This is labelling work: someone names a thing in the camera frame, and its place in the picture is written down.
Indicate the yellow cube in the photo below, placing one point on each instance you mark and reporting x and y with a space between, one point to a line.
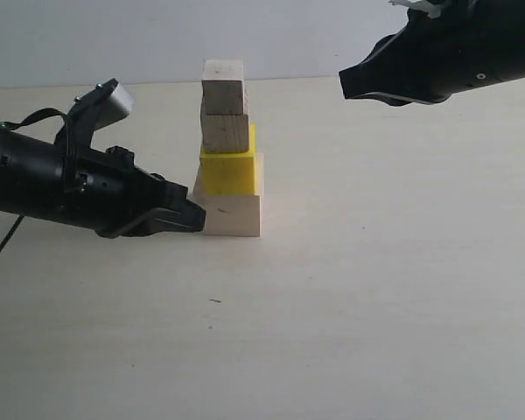
233 173

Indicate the small wooden cube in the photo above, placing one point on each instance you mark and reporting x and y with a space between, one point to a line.
223 87

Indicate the large wooden cube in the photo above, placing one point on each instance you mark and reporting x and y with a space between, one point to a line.
233 215

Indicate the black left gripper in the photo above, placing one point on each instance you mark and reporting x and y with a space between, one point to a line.
114 198

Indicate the medium wooden cube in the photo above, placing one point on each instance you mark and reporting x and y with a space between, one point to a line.
225 133

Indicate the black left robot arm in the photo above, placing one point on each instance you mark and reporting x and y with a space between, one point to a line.
31 177

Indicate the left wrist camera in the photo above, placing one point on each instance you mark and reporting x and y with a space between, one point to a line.
106 104

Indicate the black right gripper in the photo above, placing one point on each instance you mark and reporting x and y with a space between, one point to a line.
447 47

